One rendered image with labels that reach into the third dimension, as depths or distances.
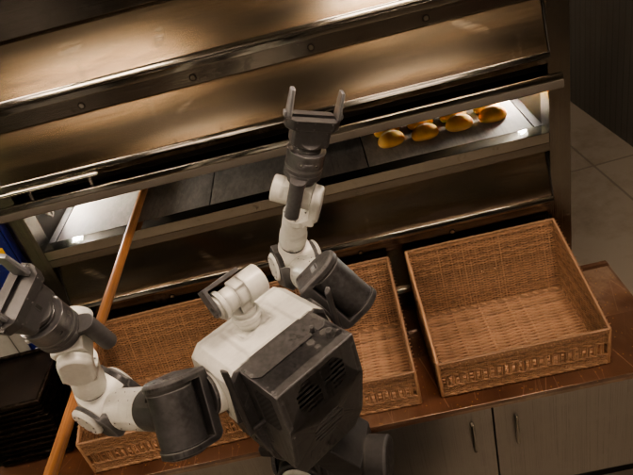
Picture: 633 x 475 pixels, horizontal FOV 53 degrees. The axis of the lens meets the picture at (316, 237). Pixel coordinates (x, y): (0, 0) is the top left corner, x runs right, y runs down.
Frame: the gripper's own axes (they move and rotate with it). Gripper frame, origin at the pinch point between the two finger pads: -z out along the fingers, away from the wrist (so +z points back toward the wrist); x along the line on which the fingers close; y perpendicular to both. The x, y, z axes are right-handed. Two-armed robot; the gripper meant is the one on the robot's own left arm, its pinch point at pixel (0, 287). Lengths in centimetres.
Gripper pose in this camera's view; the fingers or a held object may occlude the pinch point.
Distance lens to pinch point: 113.1
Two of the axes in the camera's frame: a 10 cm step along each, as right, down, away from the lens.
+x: 2.0, -8.5, 4.8
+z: 2.0, 5.2, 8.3
